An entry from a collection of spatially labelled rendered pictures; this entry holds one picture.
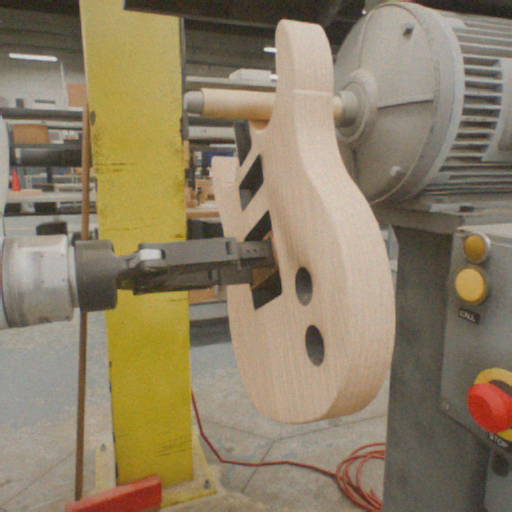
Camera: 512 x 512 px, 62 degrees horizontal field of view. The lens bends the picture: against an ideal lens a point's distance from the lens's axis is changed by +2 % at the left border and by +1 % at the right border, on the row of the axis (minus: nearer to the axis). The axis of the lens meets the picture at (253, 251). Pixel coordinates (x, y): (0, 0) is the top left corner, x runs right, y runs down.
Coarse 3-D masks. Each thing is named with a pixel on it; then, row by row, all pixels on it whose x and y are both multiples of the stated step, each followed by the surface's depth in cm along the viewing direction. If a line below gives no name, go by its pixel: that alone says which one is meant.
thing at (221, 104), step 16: (208, 96) 49; (224, 96) 49; (240, 96) 50; (256, 96) 51; (272, 96) 52; (208, 112) 50; (224, 112) 50; (240, 112) 51; (256, 112) 51; (272, 112) 52; (336, 112) 55
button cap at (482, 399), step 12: (480, 384) 37; (468, 396) 38; (480, 396) 36; (492, 396) 36; (504, 396) 36; (468, 408) 38; (480, 408) 36; (492, 408) 35; (504, 408) 35; (480, 420) 37; (492, 420) 35; (504, 420) 35; (492, 432) 36
